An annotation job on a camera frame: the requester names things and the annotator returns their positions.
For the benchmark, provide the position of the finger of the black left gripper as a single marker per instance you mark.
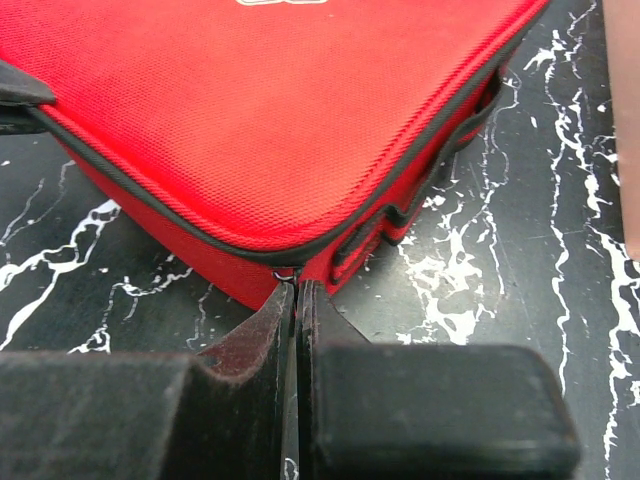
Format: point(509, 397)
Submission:
point(20, 92)

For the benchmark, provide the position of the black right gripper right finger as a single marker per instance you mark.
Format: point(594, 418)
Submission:
point(432, 411)

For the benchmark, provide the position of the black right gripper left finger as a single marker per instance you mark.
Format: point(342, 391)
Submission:
point(214, 415)

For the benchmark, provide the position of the red black medicine case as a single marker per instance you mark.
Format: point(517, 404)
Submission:
point(255, 139)

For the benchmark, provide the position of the orange mesh file organizer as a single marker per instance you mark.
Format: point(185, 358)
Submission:
point(621, 19)

